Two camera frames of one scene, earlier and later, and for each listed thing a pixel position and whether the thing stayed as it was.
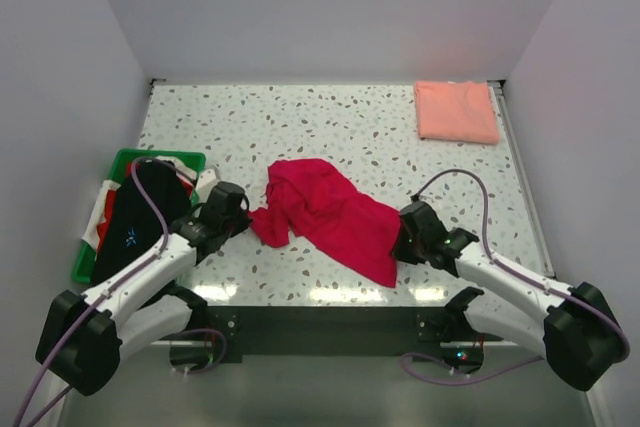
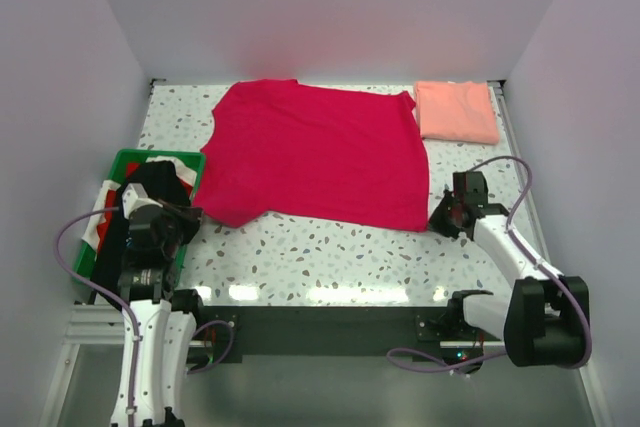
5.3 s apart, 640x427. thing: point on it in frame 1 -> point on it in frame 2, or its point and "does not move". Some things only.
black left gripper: [242, 223] -> [191, 217]
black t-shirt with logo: [132, 225] does not move
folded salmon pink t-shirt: [459, 111] does not move
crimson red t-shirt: [353, 231] -> [315, 150]
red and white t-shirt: [107, 191] does not move
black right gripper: [399, 251] -> [436, 220]
